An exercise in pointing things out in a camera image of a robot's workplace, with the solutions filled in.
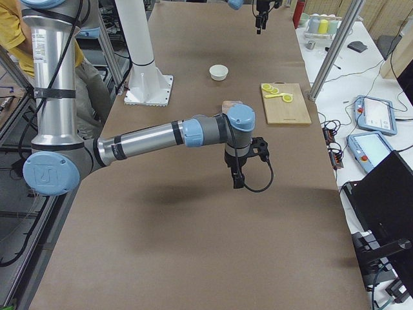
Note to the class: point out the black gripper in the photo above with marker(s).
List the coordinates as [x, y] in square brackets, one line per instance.
[231, 161]
[262, 5]

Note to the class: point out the clear plastic egg box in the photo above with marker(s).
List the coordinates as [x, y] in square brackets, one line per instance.
[227, 104]

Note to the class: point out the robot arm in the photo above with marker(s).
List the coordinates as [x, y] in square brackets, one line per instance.
[237, 4]
[68, 146]

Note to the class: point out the green bowl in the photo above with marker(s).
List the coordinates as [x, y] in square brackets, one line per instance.
[303, 19]

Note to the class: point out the grey cup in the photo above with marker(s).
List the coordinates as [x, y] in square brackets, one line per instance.
[313, 25]

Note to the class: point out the small metal cup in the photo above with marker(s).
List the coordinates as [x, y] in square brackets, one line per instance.
[310, 45]

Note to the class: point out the yellow cup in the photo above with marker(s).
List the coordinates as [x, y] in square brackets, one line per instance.
[323, 26]

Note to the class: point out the white ceramic bowl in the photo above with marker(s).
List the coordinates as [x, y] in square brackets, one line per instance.
[218, 72]

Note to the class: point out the light blue cup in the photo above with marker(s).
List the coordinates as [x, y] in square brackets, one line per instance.
[332, 26]

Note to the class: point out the wooden cutting board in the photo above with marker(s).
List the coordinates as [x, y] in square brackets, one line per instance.
[279, 112]

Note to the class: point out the small black pad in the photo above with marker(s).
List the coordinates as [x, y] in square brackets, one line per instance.
[357, 46]

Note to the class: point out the blue teach pendant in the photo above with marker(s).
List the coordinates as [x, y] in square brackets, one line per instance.
[375, 114]
[369, 149]

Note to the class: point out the black monitor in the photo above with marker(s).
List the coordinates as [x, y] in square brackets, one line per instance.
[382, 201]

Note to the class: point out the aluminium frame post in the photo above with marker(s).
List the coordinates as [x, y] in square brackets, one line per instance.
[346, 25]

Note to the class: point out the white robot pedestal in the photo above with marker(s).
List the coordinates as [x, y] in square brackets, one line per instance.
[146, 85]

